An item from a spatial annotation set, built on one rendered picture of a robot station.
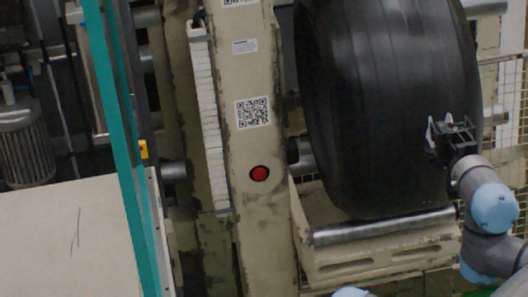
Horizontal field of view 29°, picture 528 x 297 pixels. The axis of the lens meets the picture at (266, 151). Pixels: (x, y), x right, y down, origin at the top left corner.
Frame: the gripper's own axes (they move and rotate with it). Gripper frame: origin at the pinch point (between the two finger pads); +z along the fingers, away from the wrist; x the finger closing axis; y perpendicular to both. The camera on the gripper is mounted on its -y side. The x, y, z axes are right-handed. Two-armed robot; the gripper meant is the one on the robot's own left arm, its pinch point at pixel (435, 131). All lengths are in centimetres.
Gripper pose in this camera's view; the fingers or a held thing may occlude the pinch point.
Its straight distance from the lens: 202.4
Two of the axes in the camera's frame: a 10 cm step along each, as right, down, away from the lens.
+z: -1.6, -4.6, 8.7
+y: -1.2, -8.7, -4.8
